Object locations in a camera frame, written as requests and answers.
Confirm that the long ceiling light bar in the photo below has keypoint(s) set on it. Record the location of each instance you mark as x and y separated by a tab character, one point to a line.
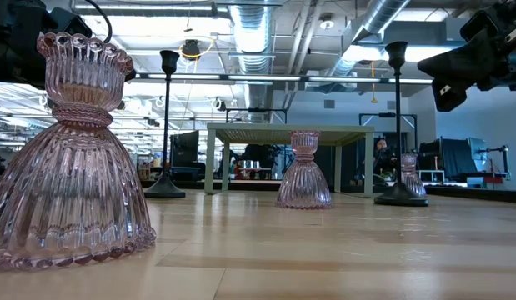
262	78

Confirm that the black aluminium table frame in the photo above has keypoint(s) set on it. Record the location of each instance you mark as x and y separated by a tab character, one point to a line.
470	193

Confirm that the black ceiling-mounted device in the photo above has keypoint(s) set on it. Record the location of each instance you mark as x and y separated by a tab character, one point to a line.
191	50

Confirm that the dark blue screen panel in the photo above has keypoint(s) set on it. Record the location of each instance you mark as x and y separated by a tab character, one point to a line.
453	158

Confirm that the corrugated silver ventilation duct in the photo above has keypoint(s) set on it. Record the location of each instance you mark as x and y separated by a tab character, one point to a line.
253	37
382	14

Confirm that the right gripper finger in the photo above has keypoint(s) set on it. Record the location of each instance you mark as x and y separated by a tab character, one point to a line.
457	62
447	96

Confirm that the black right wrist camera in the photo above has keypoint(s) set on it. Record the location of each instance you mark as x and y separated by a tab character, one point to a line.
476	27

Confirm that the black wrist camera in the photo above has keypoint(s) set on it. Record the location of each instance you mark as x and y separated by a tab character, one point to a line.
70	23
476	27

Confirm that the pink ribbed glass candle holder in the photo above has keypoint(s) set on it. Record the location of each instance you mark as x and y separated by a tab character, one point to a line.
303	183
412	177
70	187

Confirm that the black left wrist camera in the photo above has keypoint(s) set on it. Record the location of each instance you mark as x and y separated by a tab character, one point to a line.
70	23

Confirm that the tall black metal candlestick holder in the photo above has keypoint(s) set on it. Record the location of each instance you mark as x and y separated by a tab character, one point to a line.
400	198
163	191

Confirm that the pale green perforated metal shelf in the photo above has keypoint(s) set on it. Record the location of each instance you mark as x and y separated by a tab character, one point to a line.
262	135

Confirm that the black background robot arm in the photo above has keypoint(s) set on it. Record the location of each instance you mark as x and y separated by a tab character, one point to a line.
505	160

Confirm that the person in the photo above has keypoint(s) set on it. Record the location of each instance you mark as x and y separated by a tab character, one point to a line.
382	156

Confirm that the round ceiling sensor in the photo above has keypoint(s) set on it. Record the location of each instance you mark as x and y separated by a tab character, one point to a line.
327	23

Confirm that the black computer monitor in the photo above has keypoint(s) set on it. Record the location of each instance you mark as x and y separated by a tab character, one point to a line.
184	150

